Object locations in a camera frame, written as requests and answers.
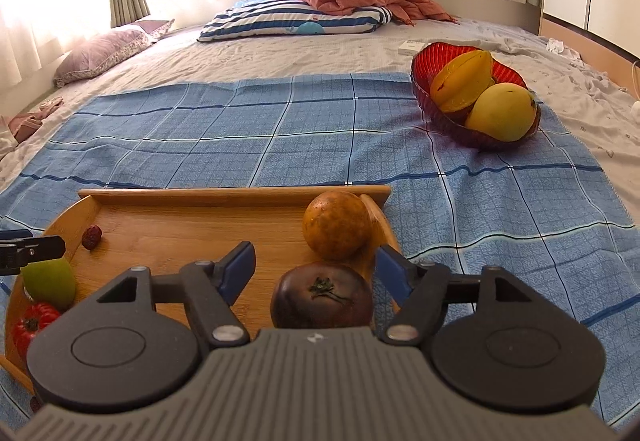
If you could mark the small orange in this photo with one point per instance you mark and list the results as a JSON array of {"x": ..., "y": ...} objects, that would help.
[{"x": 337, "y": 223}]

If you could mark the white crumpled clothing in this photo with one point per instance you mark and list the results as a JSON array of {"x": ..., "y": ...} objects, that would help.
[{"x": 562, "y": 50}]

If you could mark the large green apple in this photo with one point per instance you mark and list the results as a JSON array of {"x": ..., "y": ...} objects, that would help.
[{"x": 50, "y": 283}]

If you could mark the blue checked cloth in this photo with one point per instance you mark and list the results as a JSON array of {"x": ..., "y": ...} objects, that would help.
[{"x": 300, "y": 136}]

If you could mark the wooden tray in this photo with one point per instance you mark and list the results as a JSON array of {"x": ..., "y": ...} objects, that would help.
[{"x": 175, "y": 231}]

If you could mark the brown cloth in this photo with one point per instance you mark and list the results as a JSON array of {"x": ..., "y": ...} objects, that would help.
[{"x": 35, "y": 121}]

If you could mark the purple floral pillow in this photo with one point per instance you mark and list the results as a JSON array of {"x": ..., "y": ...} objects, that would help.
[{"x": 105, "y": 51}]

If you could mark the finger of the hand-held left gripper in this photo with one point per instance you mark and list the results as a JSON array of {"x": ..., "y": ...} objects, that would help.
[
  {"x": 35, "y": 251},
  {"x": 15, "y": 235}
]

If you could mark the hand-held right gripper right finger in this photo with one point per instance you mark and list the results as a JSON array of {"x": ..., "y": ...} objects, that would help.
[{"x": 395, "y": 273}]

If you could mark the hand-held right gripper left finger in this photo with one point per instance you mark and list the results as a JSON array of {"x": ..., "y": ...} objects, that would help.
[{"x": 237, "y": 271}]

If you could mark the red ribbed tomato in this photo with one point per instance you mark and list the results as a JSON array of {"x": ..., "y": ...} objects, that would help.
[{"x": 35, "y": 326}]

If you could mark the red date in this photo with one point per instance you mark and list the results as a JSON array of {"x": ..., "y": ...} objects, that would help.
[
  {"x": 35, "y": 403},
  {"x": 92, "y": 237}
]

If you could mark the dark purple tomato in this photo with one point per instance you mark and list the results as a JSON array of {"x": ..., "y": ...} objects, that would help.
[{"x": 320, "y": 301}]

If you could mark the yellow starfruit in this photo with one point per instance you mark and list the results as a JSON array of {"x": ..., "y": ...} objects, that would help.
[{"x": 462, "y": 78}]

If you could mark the blue striped pillow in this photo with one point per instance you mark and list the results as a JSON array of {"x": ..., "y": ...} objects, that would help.
[{"x": 290, "y": 18}]

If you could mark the red glass bowl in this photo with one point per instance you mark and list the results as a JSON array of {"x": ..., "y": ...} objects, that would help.
[{"x": 430, "y": 91}]

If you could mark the yellow mango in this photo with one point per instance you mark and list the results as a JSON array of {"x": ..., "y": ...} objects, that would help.
[{"x": 502, "y": 113}]

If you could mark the white cloth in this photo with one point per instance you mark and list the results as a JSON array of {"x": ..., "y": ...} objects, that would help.
[{"x": 7, "y": 136}]

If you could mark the small white box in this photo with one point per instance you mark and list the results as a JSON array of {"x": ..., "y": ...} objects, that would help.
[{"x": 412, "y": 47}]

